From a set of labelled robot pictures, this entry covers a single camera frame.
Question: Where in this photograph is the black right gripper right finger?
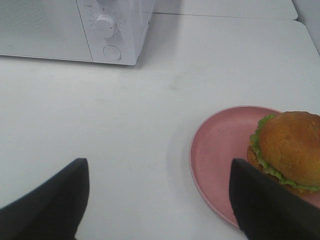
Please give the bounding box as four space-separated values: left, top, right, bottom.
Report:
229 158 320 240

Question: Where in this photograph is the round white door button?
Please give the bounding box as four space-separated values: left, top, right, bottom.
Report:
103 45 121 61

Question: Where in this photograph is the burger with lettuce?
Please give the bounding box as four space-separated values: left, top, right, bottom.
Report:
247 111 320 195

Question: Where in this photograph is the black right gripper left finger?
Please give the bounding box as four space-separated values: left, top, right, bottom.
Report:
0 158 90 240

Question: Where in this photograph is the pink round plate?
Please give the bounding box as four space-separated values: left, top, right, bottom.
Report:
189 106 320 226

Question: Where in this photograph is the lower white microwave knob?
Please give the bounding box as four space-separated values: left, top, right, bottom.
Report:
94 14 118 39

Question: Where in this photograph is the white microwave oven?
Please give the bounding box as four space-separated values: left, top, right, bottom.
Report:
0 0 155 67

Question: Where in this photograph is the white microwave door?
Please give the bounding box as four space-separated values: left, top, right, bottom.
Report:
0 0 92 62

